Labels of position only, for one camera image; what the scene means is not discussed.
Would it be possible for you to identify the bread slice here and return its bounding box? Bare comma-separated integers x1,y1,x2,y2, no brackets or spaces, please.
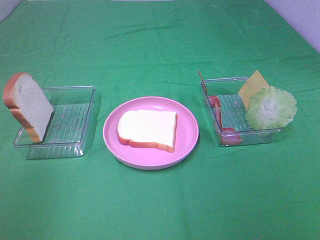
3,72,54,143
117,109,178,153

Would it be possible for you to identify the bacon strip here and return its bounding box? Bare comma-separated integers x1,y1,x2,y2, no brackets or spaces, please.
197,71,208,95
208,95,243,146

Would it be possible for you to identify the yellow cheese slice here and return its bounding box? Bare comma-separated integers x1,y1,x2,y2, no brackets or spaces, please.
238,70,269,109

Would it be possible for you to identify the green lettuce leaf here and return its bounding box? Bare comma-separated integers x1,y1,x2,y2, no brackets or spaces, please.
245,86,298,130

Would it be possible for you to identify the pink round plate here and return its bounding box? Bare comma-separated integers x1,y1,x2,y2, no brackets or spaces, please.
102,96,199,170

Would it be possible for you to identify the clear plastic toppings tray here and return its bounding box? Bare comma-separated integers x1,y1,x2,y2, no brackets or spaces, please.
200,76,282,147

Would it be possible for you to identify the clear plastic bread tray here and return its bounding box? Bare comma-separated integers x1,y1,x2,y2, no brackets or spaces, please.
13,86,96,160

